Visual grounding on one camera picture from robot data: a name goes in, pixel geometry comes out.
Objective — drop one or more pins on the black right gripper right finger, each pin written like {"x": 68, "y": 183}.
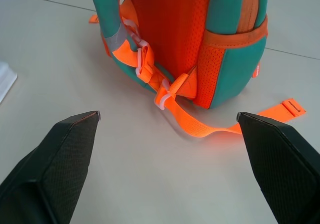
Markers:
{"x": 282, "y": 169}

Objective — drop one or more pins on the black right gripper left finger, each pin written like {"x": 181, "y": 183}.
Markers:
{"x": 50, "y": 174}

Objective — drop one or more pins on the teal and orange backpack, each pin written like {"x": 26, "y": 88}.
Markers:
{"x": 175, "y": 47}

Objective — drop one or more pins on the white object at table edge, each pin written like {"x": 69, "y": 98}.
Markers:
{"x": 5, "y": 80}

